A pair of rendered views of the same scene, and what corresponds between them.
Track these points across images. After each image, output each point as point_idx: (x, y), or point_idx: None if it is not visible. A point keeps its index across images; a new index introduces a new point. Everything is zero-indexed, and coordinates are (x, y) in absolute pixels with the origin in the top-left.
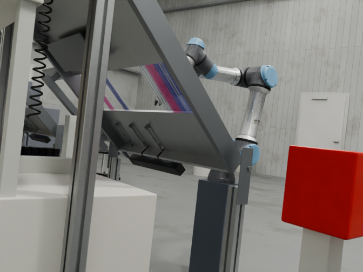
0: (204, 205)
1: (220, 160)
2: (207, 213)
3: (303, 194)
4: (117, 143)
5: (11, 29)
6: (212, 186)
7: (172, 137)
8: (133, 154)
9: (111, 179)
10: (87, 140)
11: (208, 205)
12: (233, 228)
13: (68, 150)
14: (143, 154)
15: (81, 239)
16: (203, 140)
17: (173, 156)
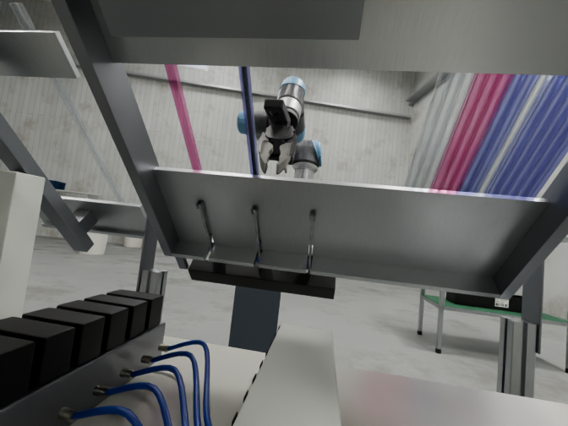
0: (246, 317)
1: (465, 276)
2: (250, 328)
3: None
4: (171, 242)
5: None
6: (258, 289)
7: (368, 237)
8: (196, 261)
9: (439, 384)
10: None
11: (253, 316)
12: (532, 394)
13: (8, 262)
14: (262, 265)
15: None
16: (461, 245)
17: (350, 270)
